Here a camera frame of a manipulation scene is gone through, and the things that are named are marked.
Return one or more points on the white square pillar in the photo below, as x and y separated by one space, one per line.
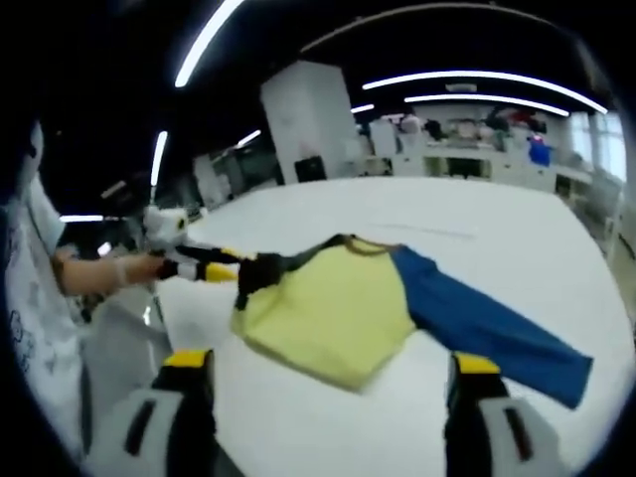
308 109

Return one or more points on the white storage shelving row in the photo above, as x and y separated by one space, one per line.
462 159

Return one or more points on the straight ceiling light strip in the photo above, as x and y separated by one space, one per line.
206 42

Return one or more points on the long curved ceiling light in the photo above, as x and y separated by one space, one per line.
477 75

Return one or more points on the yellow garment with blue and grey sleeves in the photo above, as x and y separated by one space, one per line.
338 313

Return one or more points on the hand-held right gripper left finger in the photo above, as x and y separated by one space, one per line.
164 422

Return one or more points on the person's left hand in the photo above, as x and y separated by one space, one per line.
141 270

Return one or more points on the black chair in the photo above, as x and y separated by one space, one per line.
309 170

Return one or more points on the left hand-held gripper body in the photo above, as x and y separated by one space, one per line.
166 228

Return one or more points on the short curved ceiling light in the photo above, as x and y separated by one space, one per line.
487 98

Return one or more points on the person's white printed shirt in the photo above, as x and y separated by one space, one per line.
35 318

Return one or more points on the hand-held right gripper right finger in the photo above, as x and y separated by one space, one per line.
487 427

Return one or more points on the white template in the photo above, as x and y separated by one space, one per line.
422 231

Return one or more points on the blue storage bin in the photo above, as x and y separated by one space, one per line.
539 151

